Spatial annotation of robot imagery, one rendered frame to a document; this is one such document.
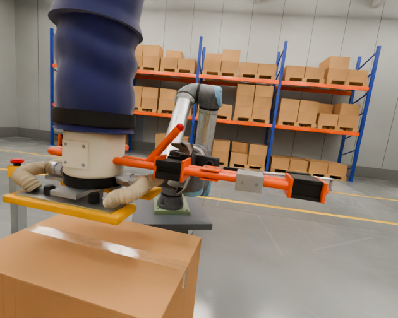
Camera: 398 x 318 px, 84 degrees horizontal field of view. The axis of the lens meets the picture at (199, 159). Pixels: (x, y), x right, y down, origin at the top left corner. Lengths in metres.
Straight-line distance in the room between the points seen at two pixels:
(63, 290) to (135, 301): 0.18
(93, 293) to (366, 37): 10.62
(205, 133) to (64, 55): 0.86
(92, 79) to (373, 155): 10.37
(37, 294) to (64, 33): 0.64
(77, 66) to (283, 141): 8.95
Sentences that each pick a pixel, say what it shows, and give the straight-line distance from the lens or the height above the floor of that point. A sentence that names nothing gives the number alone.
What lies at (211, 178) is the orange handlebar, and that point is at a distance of 0.59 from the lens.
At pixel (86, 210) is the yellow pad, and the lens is 0.63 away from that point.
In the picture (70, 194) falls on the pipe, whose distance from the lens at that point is 0.66.
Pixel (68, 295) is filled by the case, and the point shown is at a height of 0.94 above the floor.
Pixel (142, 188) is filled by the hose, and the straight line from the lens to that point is 0.61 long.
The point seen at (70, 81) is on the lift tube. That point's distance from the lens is 0.66.
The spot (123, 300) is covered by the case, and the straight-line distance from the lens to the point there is 0.64.
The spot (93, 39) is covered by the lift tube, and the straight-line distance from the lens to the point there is 0.67.
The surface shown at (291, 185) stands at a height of 1.25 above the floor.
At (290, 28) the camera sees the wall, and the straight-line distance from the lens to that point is 10.01.
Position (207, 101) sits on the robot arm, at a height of 1.50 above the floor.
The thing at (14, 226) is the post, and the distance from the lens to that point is 1.90.
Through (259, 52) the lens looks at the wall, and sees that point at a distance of 9.57.
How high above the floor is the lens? 1.37
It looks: 9 degrees down
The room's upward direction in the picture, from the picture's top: 6 degrees clockwise
